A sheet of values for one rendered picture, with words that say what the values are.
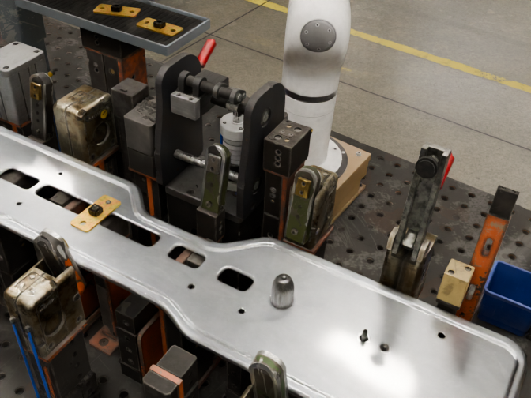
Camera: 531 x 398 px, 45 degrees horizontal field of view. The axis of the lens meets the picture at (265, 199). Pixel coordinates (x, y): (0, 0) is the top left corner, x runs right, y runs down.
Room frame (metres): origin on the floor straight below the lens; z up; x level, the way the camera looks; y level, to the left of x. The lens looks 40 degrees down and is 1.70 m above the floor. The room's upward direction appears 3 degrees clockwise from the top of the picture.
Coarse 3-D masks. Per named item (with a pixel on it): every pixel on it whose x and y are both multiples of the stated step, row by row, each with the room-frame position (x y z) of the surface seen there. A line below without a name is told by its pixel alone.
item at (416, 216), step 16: (432, 144) 0.70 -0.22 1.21; (432, 160) 0.66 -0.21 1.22; (448, 160) 0.69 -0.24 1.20; (416, 176) 0.68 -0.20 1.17; (432, 176) 0.65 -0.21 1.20; (416, 192) 0.69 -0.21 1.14; (432, 192) 0.67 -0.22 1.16; (416, 208) 0.68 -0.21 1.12; (432, 208) 0.67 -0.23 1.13; (400, 224) 0.67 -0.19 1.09; (416, 224) 0.67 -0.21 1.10; (400, 240) 0.67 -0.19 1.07; (416, 240) 0.66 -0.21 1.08; (416, 256) 0.65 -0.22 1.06
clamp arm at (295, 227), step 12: (300, 168) 0.78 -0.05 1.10; (312, 168) 0.77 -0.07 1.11; (300, 180) 0.76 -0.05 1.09; (312, 180) 0.76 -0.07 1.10; (300, 192) 0.76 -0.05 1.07; (312, 192) 0.75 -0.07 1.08; (300, 204) 0.76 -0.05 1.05; (312, 204) 0.75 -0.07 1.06; (288, 216) 0.76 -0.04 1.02; (300, 216) 0.75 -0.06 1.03; (288, 228) 0.75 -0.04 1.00; (300, 228) 0.74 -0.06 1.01; (300, 240) 0.74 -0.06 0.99
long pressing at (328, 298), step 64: (0, 128) 0.98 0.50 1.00; (0, 192) 0.80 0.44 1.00; (64, 192) 0.82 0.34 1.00; (128, 192) 0.82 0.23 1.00; (128, 256) 0.67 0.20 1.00; (256, 256) 0.69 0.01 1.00; (192, 320) 0.56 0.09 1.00; (256, 320) 0.57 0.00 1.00; (320, 320) 0.57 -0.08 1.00; (384, 320) 0.58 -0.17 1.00; (448, 320) 0.58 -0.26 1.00; (320, 384) 0.47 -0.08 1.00; (384, 384) 0.48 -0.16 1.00; (448, 384) 0.48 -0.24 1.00; (512, 384) 0.49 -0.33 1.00
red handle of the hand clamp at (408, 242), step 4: (452, 156) 0.77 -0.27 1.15; (452, 160) 0.77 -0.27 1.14; (448, 164) 0.76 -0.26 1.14; (448, 168) 0.76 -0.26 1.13; (448, 172) 0.75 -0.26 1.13; (444, 176) 0.75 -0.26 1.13; (444, 180) 0.74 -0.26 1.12; (440, 188) 0.74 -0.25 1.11; (408, 232) 0.68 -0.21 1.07; (412, 232) 0.68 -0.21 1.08; (416, 232) 0.68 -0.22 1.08; (408, 236) 0.67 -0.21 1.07; (412, 236) 0.67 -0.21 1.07; (416, 236) 0.67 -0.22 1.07; (404, 240) 0.67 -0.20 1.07; (408, 240) 0.67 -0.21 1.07; (412, 240) 0.67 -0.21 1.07; (404, 244) 0.66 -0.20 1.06; (408, 244) 0.66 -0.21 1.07; (412, 244) 0.66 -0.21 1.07; (408, 248) 0.66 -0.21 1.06; (412, 248) 0.66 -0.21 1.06
